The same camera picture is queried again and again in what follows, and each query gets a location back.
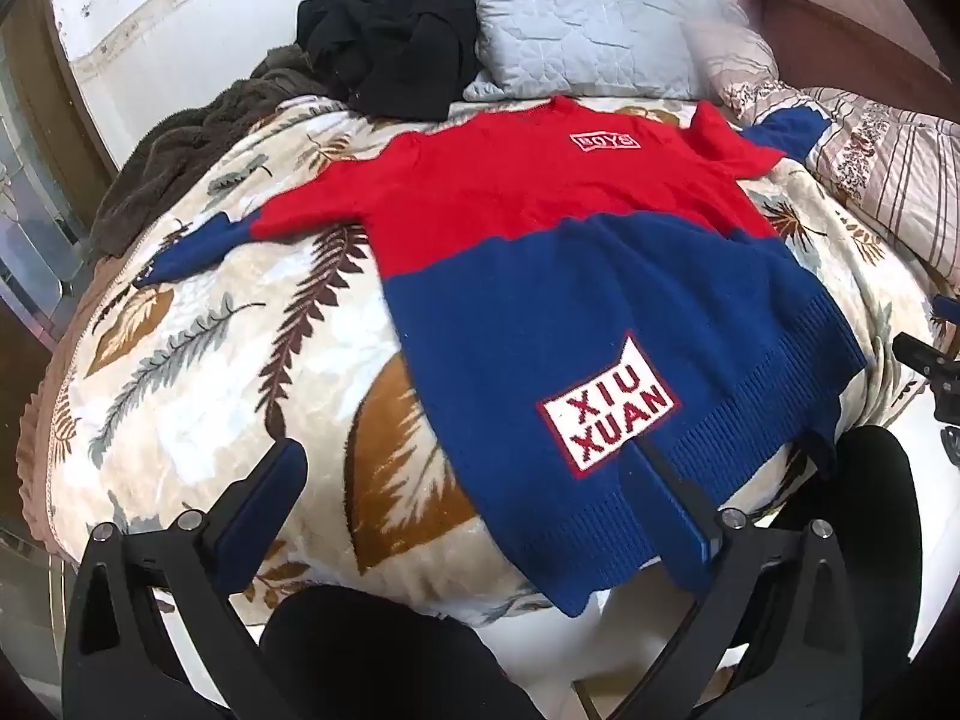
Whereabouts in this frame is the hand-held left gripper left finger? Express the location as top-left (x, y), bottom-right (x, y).
top-left (64, 437), bottom-right (309, 720)

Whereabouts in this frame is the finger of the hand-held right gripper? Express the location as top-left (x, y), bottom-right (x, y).
top-left (892, 332), bottom-right (960, 392)

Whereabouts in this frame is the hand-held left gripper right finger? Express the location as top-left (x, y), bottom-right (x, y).
top-left (628, 439), bottom-right (895, 720)

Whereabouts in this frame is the red and blue knit sweater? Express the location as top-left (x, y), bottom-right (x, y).
top-left (135, 96), bottom-right (868, 616)

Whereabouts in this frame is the person's right leg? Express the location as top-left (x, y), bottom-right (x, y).
top-left (772, 424), bottom-right (925, 695)

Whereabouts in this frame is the person's leg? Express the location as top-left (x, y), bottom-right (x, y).
top-left (259, 585), bottom-right (542, 720)
top-left (772, 424), bottom-right (925, 695)

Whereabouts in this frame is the leaf-printed cream blanket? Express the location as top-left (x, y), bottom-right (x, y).
top-left (21, 86), bottom-right (955, 635)

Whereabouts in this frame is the person's left leg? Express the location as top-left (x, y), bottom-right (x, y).
top-left (259, 585), bottom-right (542, 720)

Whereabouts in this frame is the striped floral pillow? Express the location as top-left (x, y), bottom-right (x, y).
top-left (682, 11), bottom-right (960, 287)

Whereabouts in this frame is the brown fuzzy blanket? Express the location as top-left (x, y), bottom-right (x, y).
top-left (90, 45), bottom-right (347, 257)

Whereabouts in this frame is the brown upholstered headboard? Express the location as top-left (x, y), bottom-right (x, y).
top-left (681, 0), bottom-right (953, 102)

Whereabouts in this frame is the wooden glass door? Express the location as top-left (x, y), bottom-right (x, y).
top-left (0, 11), bottom-right (115, 365)

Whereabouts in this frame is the black garment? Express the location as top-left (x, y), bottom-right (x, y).
top-left (296, 0), bottom-right (482, 121)

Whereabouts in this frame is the light blue quilted pillow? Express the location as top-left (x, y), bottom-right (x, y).
top-left (456, 0), bottom-right (704, 103)

